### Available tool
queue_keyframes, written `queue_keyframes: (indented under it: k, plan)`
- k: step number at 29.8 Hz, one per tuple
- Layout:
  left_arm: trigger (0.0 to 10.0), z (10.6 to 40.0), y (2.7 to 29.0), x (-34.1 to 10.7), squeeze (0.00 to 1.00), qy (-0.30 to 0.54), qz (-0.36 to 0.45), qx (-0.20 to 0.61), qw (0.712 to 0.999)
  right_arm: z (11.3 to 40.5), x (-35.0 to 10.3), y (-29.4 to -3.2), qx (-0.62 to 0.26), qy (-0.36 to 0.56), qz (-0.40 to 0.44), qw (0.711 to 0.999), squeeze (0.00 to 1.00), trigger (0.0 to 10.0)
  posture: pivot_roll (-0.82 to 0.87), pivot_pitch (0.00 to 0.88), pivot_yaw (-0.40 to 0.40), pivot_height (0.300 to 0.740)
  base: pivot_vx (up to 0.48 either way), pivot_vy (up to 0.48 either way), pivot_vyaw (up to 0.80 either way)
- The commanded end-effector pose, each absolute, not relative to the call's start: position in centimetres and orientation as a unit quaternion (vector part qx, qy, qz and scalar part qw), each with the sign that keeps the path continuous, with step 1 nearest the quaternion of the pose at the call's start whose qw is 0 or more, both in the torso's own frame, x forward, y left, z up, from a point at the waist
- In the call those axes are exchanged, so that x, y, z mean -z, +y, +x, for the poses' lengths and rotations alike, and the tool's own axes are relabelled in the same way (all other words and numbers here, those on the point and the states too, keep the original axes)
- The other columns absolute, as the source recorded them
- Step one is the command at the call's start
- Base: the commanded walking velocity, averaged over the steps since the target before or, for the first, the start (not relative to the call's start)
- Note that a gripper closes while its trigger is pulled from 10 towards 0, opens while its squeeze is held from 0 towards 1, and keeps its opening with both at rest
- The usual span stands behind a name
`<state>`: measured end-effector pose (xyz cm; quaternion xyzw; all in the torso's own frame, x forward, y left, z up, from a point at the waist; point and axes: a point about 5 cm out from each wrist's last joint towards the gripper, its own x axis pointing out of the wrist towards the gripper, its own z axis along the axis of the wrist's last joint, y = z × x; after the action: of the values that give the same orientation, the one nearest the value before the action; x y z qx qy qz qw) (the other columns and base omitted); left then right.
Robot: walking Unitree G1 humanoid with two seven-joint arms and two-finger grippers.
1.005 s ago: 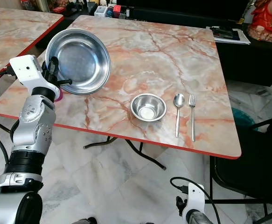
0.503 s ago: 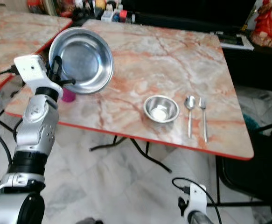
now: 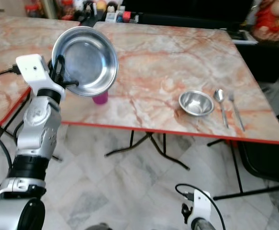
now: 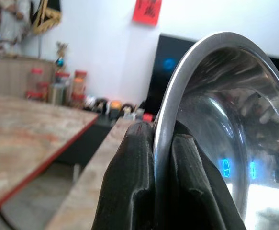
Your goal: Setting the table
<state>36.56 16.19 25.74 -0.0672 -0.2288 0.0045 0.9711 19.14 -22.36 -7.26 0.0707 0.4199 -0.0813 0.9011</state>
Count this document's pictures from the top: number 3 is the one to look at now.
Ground red figurine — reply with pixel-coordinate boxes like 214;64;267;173
253;0;279;43

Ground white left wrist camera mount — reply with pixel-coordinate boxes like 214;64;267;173
16;54;63;99

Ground purple plastic cup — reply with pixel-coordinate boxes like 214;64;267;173
92;91;109;105

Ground large steel bowl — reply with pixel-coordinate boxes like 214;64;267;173
52;26;118;97

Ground steel vacuum flask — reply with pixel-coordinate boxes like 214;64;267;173
40;0;58;20

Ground marble pattern folding table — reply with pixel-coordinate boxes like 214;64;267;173
0;12;80;144
60;21;279;214

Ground steel spoon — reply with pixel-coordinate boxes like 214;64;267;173
213;89;230;128

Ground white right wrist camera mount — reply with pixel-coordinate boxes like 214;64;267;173
193;190;212;223

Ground red cap condiment bottle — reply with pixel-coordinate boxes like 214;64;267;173
121;11;132;23

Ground black chair seat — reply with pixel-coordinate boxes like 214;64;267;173
237;139;279;185

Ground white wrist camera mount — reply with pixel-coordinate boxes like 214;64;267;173
16;54;63;99
193;190;212;223

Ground steel fork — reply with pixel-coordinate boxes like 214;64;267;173
228;91;246;131

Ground small steel bowl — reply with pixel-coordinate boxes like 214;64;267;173
179;90;215;117

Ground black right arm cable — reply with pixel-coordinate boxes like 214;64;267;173
174;184;227;230

